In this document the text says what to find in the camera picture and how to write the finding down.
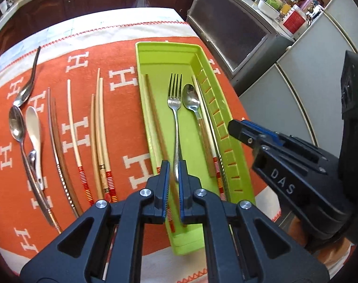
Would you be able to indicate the dark metal soup spoon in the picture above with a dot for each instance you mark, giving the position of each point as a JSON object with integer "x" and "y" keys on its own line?
{"x": 22, "y": 95}

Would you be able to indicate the yellow oil bottle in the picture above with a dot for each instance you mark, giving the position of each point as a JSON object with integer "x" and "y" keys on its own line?
{"x": 279, "y": 1}

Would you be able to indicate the white bowl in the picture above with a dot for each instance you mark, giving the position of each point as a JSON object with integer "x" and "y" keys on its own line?
{"x": 268, "y": 7}

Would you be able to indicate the green plastic tray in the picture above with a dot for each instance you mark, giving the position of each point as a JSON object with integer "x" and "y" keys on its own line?
{"x": 164, "y": 94}

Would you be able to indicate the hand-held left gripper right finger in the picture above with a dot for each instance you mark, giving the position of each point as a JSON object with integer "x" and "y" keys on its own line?
{"x": 183, "y": 188}

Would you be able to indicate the red label jar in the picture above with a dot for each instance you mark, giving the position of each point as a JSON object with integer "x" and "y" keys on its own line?
{"x": 293, "y": 20}

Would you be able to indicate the white ceramic spoon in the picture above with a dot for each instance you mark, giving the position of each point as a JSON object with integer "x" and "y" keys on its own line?
{"x": 34, "y": 123}

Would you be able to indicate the orange patterned blanket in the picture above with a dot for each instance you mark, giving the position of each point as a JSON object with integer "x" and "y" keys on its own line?
{"x": 123, "y": 118}

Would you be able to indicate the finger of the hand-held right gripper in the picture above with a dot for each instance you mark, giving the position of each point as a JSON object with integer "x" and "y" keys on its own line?
{"x": 267, "y": 132}
{"x": 243, "y": 132}

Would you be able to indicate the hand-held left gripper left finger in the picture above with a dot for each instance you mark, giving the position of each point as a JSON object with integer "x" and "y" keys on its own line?
{"x": 166, "y": 182}

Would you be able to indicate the brown wooden chopstick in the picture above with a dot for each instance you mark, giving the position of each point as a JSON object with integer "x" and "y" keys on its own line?
{"x": 54, "y": 123}

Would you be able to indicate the metal fork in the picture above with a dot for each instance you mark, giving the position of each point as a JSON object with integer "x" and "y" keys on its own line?
{"x": 174, "y": 100}

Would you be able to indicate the long metal spoon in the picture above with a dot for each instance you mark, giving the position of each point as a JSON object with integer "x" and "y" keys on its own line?
{"x": 16, "y": 123}

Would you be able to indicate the pale checked tablecloth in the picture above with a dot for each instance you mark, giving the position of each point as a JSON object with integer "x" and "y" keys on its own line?
{"x": 78, "y": 25}

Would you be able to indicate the person's right hand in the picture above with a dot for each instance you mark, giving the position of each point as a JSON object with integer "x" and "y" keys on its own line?
{"x": 332, "y": 250}

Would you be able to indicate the grey refrigerator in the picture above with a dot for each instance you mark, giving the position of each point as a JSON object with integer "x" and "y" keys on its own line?
{"x": 308, "y": 79}

